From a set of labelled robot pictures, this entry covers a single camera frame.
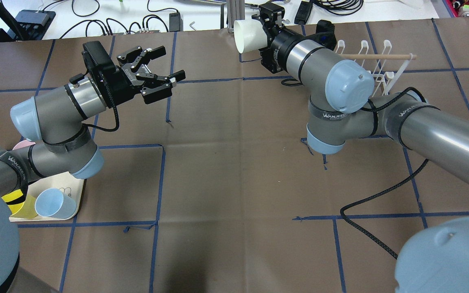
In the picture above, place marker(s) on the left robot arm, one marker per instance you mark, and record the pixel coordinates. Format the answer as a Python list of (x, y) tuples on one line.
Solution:
[(62, 141)]

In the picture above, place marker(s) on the light blue cup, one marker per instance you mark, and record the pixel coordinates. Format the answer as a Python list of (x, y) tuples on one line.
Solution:
[(54, 203)]

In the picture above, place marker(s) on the white cup tray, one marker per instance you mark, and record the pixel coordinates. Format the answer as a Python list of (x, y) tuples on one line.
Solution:
[(64, 182)]

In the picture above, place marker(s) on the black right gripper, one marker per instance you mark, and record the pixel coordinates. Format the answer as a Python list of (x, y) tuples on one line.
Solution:
[(280, 46)]

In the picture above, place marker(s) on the white wire cup rack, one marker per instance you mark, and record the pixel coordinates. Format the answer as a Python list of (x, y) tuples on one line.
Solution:
[(385, 67)]

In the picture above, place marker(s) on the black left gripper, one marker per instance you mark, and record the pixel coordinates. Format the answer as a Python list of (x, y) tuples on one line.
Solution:
[(117, 83)]

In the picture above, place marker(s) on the pink cup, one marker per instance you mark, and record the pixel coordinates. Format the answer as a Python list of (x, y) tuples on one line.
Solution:
[(23, 144)]

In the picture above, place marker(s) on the black power adapter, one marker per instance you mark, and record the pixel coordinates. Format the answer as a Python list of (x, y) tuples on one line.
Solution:
[(303, 12)]

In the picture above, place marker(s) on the yellow cup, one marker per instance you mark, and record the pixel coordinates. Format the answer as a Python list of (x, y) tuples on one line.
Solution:
[(21, 206)]

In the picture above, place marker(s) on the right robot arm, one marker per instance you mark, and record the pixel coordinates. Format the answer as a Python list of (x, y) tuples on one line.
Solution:
[(342, 107)]

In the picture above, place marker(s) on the white ikea cup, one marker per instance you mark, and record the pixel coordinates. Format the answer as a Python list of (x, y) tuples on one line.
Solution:
[(249, 35)]

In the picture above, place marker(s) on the aluminium frame post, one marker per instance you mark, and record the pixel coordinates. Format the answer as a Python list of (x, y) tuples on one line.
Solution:
[(236, 11)]

